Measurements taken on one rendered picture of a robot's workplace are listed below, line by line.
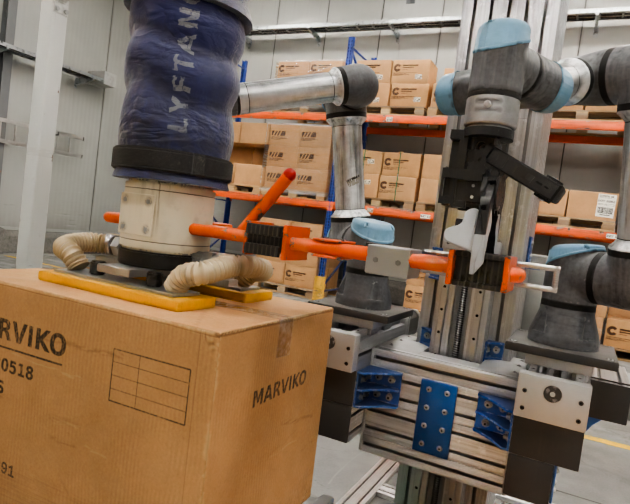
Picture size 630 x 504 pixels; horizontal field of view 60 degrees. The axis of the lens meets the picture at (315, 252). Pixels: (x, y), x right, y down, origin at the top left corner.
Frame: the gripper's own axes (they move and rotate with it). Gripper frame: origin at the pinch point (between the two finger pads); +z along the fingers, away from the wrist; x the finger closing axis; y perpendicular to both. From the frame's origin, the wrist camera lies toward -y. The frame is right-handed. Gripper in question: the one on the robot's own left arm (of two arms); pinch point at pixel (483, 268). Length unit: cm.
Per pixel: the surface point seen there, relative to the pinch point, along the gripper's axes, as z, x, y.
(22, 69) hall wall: -217, -544, 923
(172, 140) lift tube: -14, 9, 53
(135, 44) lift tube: -31, 11, 63
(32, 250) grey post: 36, -159, 315
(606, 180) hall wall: -135, -843, -21
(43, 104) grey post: -60, -155, 315
